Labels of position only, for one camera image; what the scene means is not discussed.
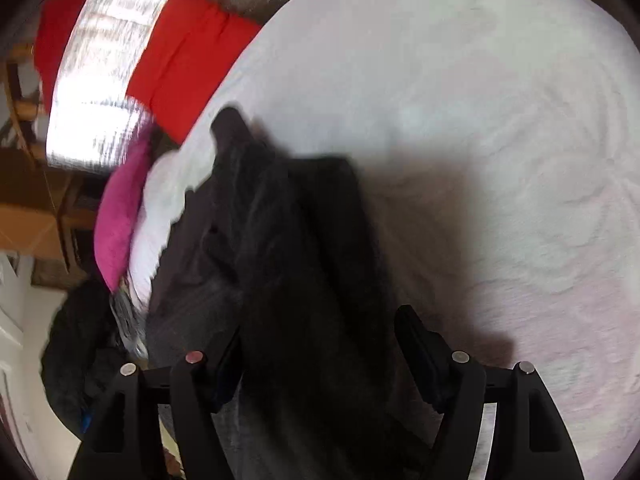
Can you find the dark jacket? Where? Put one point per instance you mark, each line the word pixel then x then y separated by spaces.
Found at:
pixel 300 260

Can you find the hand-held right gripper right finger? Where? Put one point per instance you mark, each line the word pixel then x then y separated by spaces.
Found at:
pixel 431 371

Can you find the pink cloth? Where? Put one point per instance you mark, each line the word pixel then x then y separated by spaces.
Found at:
pixel 117 230

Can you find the grey patterned cloth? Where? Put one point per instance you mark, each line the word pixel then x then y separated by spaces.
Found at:
pixel 129 322

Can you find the red and silver padded panel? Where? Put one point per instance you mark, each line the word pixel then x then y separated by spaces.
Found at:
pixel 195 50

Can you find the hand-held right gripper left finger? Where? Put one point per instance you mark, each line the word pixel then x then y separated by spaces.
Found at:
pixel 225 385

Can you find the white bed cover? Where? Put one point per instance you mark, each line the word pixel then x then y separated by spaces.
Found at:
pixel 450 85

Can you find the brown wooden furniture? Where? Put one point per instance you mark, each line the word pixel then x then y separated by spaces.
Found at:
pixel 30 225

